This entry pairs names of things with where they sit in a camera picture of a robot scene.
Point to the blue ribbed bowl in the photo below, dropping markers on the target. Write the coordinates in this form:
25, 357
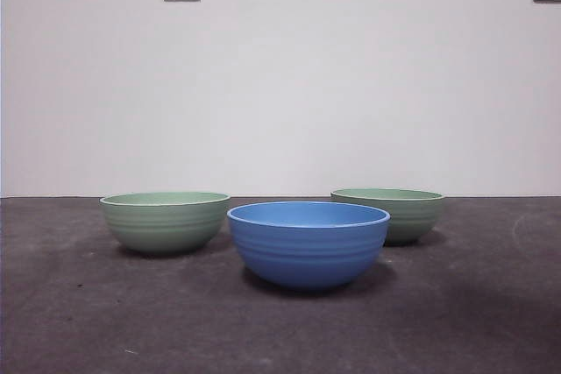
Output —
307, 251

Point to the green ribbed bowl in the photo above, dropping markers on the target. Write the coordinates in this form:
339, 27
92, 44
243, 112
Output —
416, 220
164, 227

